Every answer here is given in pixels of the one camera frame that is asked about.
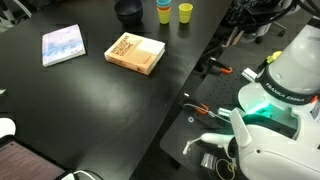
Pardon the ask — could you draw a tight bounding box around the lime yellow plastic cup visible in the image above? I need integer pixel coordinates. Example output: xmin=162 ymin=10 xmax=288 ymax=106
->
xmin=178 ymin=2 xmax=194 ymax=25

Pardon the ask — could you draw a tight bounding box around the blue plastic cup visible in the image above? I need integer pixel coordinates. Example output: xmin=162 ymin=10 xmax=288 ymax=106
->
xmin=155 ymin=0 xmax=173 ymax=10

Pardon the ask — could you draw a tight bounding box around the black orange bar clamp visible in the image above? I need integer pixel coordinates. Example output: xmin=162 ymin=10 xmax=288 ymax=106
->
xmin=182 ymin=92 xmax=211 ymax=117
xmin=205 ymin=56 xmax=234 ymax=76

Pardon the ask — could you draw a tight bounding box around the orange robotics textbook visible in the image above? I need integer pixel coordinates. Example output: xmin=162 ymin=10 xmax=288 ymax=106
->
xmin=103 ymin=31 xmax=167 ymax=77

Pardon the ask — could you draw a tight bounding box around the silver metal cylinder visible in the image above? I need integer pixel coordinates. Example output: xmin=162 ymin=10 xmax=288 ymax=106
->
xmin=217 ymin=107 xmax=233 ymax=118

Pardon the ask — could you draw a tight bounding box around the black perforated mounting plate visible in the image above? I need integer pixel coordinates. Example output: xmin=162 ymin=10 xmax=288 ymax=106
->
xmin=159 ymin=45 xmax=272 ymax=180

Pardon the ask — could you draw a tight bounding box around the white plastic hook tool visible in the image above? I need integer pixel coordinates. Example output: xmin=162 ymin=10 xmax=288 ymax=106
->
xmin=181 ymin=132 xmax=235 ymax=156

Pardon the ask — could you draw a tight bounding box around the orange plastic cup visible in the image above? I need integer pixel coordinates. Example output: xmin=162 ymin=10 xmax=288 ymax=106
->
xmin=156 ymin=5 xmax=172 ymax=13

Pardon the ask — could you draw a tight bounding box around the black bowl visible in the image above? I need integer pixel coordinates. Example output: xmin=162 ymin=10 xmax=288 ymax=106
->
xmin=113 ymin=0 xmax=145 ymax=26

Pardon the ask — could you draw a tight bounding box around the small clear plastic bag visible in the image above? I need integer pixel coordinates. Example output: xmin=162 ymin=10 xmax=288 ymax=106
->
xmin=200 ymin=152 xmax=217 ymax=170

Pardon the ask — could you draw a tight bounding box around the white rectangular block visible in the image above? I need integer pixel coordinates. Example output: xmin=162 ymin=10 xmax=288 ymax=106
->
xmin=240 ymin=67 xmax=259 ymax=83

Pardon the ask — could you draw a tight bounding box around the yellow rubber band loop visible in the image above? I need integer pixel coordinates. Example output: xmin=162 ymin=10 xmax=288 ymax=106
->
xmin=215 ymin=157 xmax=239 ymax=178

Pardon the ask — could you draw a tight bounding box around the pale blue paperback book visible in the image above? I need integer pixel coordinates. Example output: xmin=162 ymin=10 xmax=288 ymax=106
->
xmin=41 ymin=23 xmax=87 ymax=68

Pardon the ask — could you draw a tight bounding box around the office chair with wheels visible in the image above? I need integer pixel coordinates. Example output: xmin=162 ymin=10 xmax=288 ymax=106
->
xmin=229 ymin=0 xmax=288 ymax=45

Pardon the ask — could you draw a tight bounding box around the yellow green plastic knob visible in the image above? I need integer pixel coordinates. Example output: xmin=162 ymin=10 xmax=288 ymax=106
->
xmin=265 ymin=50 xmax=284 ymax=65

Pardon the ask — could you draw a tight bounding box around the open laptop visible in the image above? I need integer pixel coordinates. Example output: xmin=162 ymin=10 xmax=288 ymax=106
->
xmin=0 ymin=134 xmax=73 ymax=180

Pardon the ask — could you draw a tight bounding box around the white round plate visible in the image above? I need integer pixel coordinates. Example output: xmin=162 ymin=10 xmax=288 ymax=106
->
xmin=0 ymin=117 xmax=17 ymax=140

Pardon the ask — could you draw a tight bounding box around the thin grey cable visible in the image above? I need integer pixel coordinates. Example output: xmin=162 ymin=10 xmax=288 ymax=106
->
xmin=182 ymin=102 xmax=232 ymax=123

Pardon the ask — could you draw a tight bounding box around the white laptop cable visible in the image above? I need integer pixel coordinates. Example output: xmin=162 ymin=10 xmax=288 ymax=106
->
xmin=61 ymin=169 xmax=103 ymax=180

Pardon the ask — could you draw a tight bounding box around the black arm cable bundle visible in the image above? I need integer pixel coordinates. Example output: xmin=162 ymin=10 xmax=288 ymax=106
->
xmin=266 ymin=0 xmax=320 ymax=22

